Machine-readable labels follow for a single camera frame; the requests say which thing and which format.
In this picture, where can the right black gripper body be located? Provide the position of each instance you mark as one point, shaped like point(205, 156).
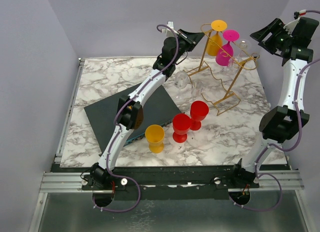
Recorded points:
point(277, 41)

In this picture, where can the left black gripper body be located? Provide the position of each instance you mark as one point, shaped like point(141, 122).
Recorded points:
point(183, 45)

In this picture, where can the clear wine glass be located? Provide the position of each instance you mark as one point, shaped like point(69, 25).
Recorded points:
point(196, 90)
point(243, 45)
point(180, 81)

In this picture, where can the magenta plastic wine glass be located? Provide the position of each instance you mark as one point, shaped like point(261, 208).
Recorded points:
point(226, 52)

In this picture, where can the gold wire glass rack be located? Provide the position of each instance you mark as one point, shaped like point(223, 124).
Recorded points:
point(203, 65)

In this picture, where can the red plastic wine glass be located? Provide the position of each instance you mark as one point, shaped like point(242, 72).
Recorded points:
point(181, 124)

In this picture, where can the yellow plastic wine glass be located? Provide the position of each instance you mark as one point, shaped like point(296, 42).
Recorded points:
point(155, 137)

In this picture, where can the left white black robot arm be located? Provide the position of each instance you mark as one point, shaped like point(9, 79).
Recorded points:
point(130, 107)

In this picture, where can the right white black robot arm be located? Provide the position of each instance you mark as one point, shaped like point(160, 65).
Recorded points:
point(290, 42)

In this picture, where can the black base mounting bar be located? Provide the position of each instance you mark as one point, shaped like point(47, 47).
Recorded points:
point(186, 182)

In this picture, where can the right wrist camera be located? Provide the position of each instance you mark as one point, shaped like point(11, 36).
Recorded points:
point(290, 26)

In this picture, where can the dark blue network switch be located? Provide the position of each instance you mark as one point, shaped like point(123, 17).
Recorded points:
point(159, 109)

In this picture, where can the aluminium extrusion rail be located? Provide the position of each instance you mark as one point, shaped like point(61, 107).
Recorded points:
point(67, 182)

